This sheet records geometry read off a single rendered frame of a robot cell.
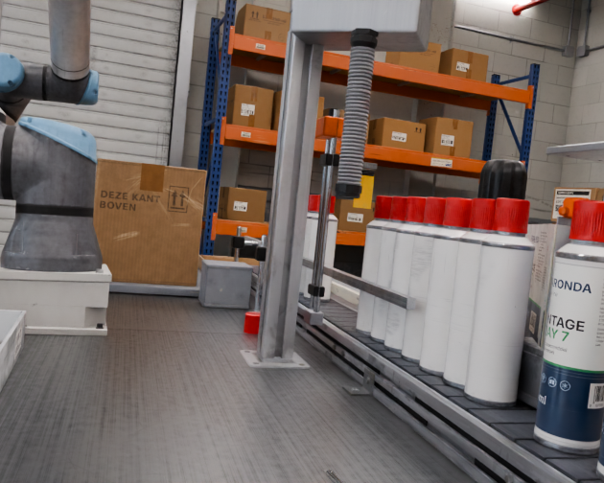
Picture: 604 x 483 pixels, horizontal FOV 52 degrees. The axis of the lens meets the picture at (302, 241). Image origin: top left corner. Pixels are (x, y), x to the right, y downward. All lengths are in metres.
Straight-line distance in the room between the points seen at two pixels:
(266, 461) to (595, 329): 0.30
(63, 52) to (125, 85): 3.97
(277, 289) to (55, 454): 0.42
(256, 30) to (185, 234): 3.56
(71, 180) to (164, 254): 0.48
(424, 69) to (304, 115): 4.52
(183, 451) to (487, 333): 0.31
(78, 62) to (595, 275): 1.08
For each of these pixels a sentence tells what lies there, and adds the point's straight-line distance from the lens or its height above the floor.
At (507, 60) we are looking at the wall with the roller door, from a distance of 6.87.
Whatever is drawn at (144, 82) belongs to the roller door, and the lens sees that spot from 5.33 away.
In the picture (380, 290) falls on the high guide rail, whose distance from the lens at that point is 0.83.
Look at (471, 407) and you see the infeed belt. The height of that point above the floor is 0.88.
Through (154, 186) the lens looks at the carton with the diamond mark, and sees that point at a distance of 1.45.
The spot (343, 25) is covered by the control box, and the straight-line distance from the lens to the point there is 0.85.
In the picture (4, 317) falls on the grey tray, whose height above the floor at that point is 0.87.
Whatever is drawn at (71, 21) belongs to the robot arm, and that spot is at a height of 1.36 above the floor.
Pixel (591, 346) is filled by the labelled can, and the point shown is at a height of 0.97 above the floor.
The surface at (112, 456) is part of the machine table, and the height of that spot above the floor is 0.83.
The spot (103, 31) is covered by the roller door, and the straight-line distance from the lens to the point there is 5.38.
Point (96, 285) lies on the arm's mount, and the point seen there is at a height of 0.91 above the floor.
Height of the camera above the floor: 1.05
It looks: 3 degrees down
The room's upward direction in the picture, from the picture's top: 6 degrees clockwise
